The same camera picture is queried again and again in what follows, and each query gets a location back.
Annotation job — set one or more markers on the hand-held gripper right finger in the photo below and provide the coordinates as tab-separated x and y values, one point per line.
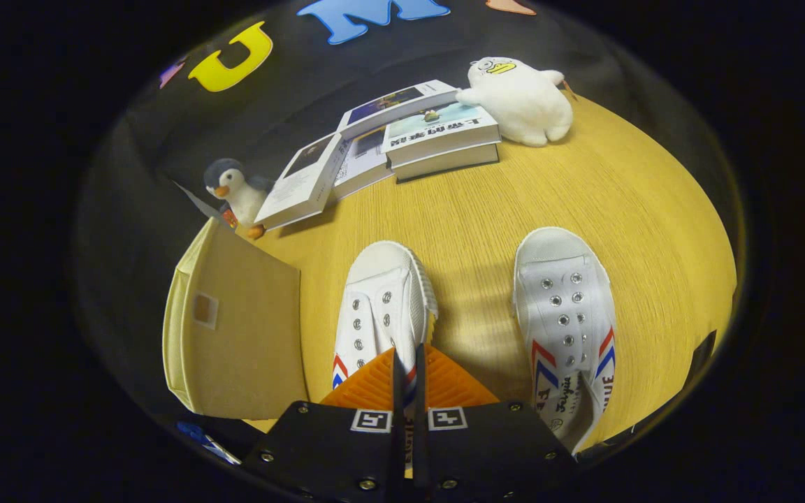
493	454

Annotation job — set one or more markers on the black backdrop cloth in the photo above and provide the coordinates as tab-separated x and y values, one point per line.
291	91

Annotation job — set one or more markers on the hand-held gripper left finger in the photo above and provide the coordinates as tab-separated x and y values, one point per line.
332	454

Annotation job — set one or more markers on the white canvas shoe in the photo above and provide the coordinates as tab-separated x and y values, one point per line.
381	293
563	300

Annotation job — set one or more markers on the white book with portrait cover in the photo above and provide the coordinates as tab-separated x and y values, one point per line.
301	181

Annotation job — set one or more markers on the thick book with teal cover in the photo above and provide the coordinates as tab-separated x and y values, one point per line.
437	129

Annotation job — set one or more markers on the thin white booklet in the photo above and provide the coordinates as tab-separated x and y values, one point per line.
364	164

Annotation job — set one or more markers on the white book with night photo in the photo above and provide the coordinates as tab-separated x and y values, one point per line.
395	105

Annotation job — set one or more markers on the white duck plush toy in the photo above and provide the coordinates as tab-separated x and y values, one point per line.
525	101

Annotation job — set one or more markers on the computer monitor screen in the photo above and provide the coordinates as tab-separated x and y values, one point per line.
210	443

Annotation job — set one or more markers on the beige fabric storage box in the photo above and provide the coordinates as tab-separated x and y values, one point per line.
249	342

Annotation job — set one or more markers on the dark-edged book under teal book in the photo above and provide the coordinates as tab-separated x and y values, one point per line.
448	162

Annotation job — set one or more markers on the grey penguin plush toy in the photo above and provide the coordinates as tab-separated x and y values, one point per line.
238	195

